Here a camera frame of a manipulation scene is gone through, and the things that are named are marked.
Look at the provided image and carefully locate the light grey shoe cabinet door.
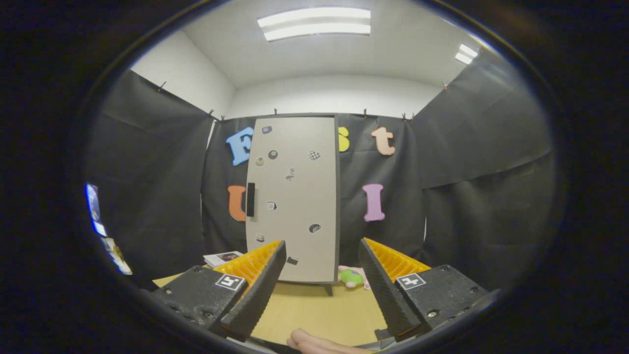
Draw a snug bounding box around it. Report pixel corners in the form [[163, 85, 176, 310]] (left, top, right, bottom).
[[245, 116, 338, 284]]

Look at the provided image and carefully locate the white book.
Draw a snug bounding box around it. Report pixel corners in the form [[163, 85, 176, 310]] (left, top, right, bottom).
[[203, 251, 244, 269]]

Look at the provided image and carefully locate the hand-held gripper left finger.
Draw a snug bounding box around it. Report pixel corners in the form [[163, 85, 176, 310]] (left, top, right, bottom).
[[153, 239, 287, 342]]

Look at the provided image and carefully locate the black backdrop cloth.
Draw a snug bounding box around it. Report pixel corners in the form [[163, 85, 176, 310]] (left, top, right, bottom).
[[85, 49, 556, 291]]

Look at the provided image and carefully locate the long ceiling light panel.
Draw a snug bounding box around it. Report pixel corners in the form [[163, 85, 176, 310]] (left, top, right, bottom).
[[257, 6, 372, 42]]

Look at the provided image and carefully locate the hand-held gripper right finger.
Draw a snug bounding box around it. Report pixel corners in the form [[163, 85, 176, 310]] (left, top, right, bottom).
[[358, 237, 492, 342]]

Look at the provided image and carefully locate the dark grey shoe cabinet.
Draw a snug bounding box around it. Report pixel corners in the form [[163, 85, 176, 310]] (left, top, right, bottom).
[[244, 114, 341, 296]]

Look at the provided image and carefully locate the pink and green plush toy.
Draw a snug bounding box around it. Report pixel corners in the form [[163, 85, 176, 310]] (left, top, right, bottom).
[[338, 265, 370, 290]]

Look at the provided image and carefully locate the small ceiling light panel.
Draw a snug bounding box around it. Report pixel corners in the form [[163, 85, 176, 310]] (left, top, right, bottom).
[[455, 43, 479, 65]]

